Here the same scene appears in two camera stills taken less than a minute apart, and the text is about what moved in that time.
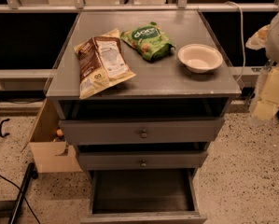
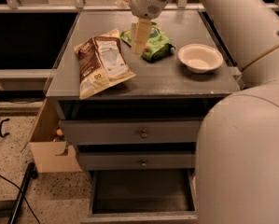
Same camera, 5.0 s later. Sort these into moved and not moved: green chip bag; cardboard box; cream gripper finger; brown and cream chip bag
Moved: cream gripper finger
Not moved: cardboard box; green chip bag; brown and cream chip bag
